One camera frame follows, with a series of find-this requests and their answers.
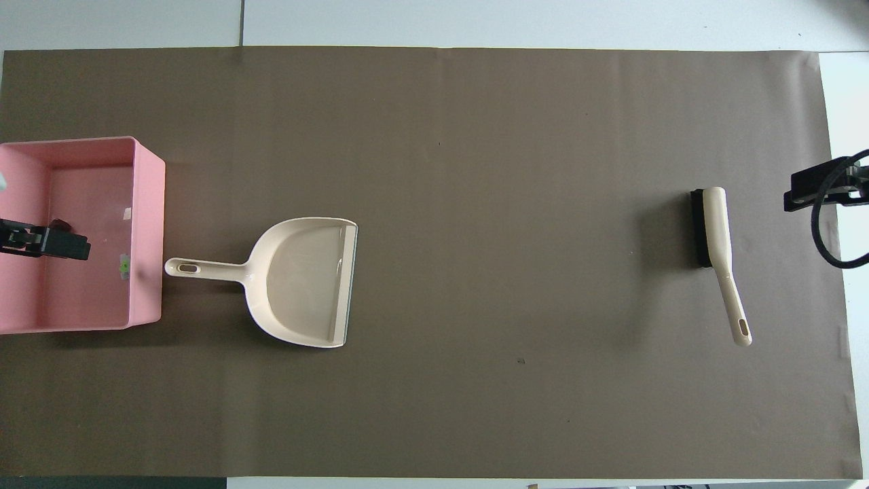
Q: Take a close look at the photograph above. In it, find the pink plastic bin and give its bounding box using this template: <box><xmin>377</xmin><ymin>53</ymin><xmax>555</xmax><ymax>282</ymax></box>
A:
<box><xmin>0</xmin><ymin>136</ymin><xmax>166</xmax><ymax>335</ymax></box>

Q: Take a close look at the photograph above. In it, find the beige plastic dustpan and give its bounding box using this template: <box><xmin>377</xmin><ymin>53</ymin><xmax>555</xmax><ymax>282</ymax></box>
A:
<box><xmin>164</xmin><ymin>217</ymin><xmax>359</xmax><ymax>348</ymax></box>

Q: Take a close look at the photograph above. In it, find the beige brush with black bristles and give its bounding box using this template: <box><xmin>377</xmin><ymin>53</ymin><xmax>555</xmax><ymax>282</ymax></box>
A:
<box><xmin>690</xmin><ymin>186</ymin><xmax>753</xmax><ymax>348</ymax></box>

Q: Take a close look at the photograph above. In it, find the black cable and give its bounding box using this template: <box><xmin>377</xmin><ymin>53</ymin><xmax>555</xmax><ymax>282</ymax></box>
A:
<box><xmin>810</xmin><ymin>148</ymin><xmax>869</xmax><ymax>270</ymax></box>

